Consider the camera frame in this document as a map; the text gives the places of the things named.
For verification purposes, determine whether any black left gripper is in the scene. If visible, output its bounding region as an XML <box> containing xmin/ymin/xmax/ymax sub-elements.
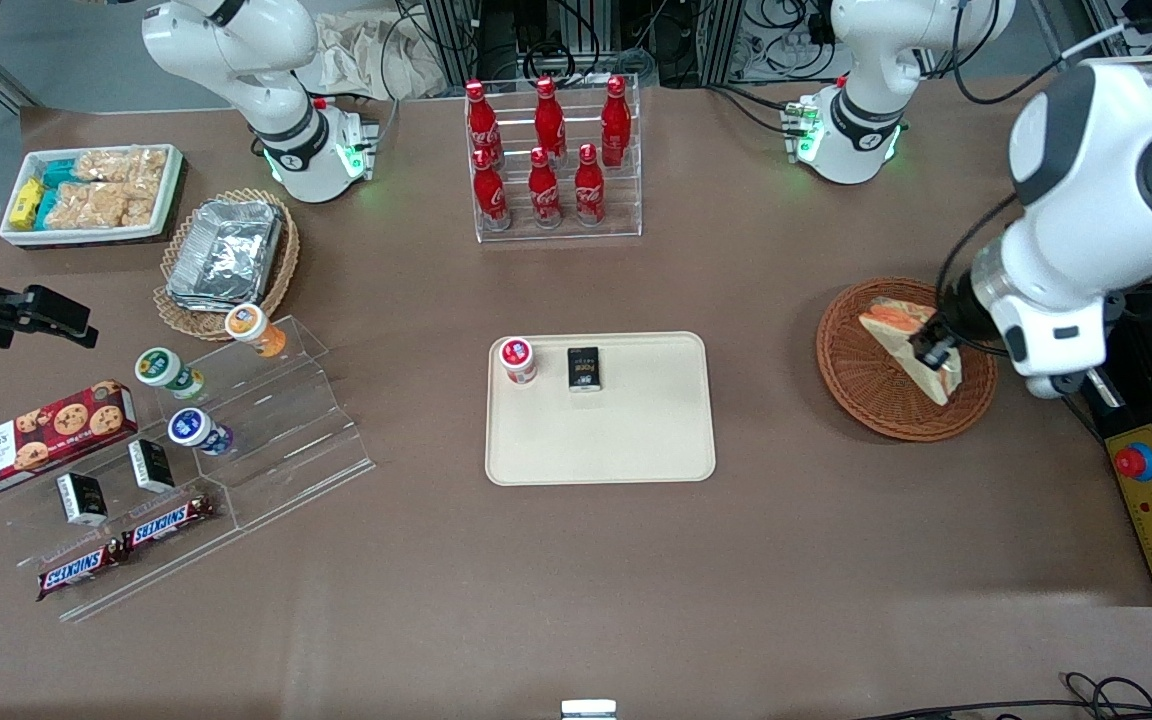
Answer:
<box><xmin>910</xmin><ymin>275</ymin><xmax>1009</xmax><ymax>372</ymax></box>

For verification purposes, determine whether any triangular sandwich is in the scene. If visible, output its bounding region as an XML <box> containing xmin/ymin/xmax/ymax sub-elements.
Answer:
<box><xmin>857</xmin><ymin>296</ymin><xmax>965</xmax><ymax>407</ymax></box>

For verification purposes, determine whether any brown round wicker basket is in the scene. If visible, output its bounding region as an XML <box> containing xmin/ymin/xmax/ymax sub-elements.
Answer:
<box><xmin>816</xmin><ymin>277</ymin><xmax>999</xmax><ymax>443</ymax></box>

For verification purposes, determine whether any tan openwork wicker basket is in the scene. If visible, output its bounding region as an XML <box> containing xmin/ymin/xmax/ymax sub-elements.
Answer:
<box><xmin>153</xmin><ymin>188</ymin><xmax>301</xmax><ymax>342</ymax></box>

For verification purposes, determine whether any beige plastic tray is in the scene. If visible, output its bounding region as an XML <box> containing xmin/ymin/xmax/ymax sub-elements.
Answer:
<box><xmin>484</xmin><ymin>331</ymin><xmax>717</xmax><ymax>487</ymax></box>

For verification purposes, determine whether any green yoghurt cup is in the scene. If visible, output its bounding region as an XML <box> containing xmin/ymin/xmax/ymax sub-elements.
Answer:
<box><xmin>134</xmin><ymin>346</ymin><xmax>206</xmax><ymax>400</ymax></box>

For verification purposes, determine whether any clear rice cracker packet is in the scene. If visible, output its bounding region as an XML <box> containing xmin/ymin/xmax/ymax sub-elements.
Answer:
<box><xmin>46</xmin><ymin>182</ymin><xmax>157</xmax><ymax>230</ymax></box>
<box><xmin>74</xmin><ymin>148</ymin><xmax>169</xmax><ymax>187</ymax></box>

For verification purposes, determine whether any yellow snack packet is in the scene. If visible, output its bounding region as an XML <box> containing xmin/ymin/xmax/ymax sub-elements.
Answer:
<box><xmin>9</xmin><ymin>179</ymin><xmax>46</xmax><ymax>230</ymax></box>

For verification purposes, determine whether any red Walkers cookie box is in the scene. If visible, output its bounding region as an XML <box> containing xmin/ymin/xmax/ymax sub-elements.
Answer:
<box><xmin>0</xmin><ymin>379</ymin><xmax>139</xmax><ymax>503</ymax></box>

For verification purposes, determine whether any white rectangular snack bin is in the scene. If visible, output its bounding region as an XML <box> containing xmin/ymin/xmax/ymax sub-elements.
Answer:
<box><xmin>0</xmin><ymin>144</ymin><xmax>184</xmax><ymax>247</ymax></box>

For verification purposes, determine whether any small black snack box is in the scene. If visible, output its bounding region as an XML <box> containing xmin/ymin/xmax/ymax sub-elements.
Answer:
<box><xmin>566</xmin><ymin>346</ymin><xmax>605</xmax><ymax>393</ymax></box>
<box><xmin>127</xmin><ymin>438</ymin><xmax>176</xmax><ymax>494</ymax></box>
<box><xmin>55</xmin><ymin>472</ymin><xmax>109</xmax><ymax>528</ymax></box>

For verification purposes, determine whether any blue yoghurt cup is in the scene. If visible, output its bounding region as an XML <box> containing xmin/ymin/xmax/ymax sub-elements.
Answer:
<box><xmin>167</xmin><ymin>407</ymin><xmax>235</xmax><ymax>457</ymax></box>

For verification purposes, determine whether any stack of foil containers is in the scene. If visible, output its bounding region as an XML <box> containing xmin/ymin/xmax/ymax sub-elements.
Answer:
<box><xmin>165</xmin><ymin>199</ymin><xmax>285</xmax><ymax>312</ymax></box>

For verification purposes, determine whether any orange yoghurt cup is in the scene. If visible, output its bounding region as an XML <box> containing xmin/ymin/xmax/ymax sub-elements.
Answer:
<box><xmin>224</xmin><ymin>303</ymin><xmax>288</xmax><ymax>359</ymax></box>

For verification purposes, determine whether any black machine with yellow panel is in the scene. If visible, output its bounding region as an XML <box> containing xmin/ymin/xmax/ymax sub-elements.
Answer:
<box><xmin>1064</xmin><ymin>284</ymin><xmax>1152</xmax><ymax>608</ymax></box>

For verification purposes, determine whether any red emergency stop button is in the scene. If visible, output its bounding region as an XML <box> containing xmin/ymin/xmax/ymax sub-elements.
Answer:
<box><xmin>1113</xmin><ymin>441</ymin><xmax>1152</xmax><ymax>484</ymax></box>

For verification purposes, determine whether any Snickers chocolate bar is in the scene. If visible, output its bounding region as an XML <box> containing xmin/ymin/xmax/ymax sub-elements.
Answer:
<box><xmin>35</xmin><ymin>540</ymin><xmax>129</xmax><ymax>603</ymax></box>
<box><xmin>120</xmin><ymin>494</ymin><xmax>218</xmax><ymax>552</ymax></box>

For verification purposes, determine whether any clear acrylic stepped stand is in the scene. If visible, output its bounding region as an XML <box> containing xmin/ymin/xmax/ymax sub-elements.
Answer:
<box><xmin>0</xmin><ymin>314</ymin><xmax>377</xmax><ymax>623</ymax></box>

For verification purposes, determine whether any red cola bottle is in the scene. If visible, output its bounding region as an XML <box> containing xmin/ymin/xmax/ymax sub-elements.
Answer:
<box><xmin>600</xmin><ymin>75</ymin><xmax>633</xmax><ymax>169</ymax></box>
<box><xmin>527</xmin><ymin>147</ymin><xmax>564</xmax><ymax>230</ymax></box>
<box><xmin>573</xmin><ymin>143</ymin><xmax>607</xmax><ymax>227</ymax></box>
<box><xmin>464</xmin><ymin>80</ymin><xmax>503</xmax><ymax>169</ymax></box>
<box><xmin>472</xmin><ymin>148</ymin><xmax>513</xmax><ymax>234</ymax></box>
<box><xmin>534</xmin><ymin>76</ymin><xmax>568</xmax><ymax>163</ymax></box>

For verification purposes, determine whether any beige cloth bag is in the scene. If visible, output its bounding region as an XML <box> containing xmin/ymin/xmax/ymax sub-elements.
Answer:
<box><xmin>294</xmin><ymin>8</ymin><xmax>449</xmax><ymax>102</ymax></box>

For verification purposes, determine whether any clear acrylic bottle rack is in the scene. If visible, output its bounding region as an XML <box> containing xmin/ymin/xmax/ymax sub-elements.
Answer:
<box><xmin>465</xmin><ymin>74</ymin><xmax>643</xmax><ymax>244</ymax></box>

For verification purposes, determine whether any red lid yoghurt cup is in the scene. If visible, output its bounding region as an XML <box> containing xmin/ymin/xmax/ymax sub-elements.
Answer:
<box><xmin>499</xmin><ymin>337</ymin><xmax>539</xmax><ymax>387</ymax></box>

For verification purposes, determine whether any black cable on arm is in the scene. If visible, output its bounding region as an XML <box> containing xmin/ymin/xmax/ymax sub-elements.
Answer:
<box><xmin>935</xmin><ymin>193</ymin><xmax>1023</xmax><ymax>353</ymax></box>

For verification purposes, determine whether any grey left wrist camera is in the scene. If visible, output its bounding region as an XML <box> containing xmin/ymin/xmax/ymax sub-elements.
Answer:
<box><xmin>1022</xmin><ymin>372</ymin><xmax>1089</xmax><ymax>402</ymax></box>

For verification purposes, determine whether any black floor cable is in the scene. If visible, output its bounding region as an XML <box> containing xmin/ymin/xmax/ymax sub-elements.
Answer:
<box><xmin>851</xmin><ymin>671</ymin><xmax>1152</xmax><ymax>720</ymax></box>

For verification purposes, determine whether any aluminium frame rack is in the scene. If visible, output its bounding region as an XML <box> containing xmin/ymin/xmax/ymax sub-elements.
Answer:
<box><xmin>420</xmin><ymin>0</ymin><xmax>743</xmax><ymax>89</ymax></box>

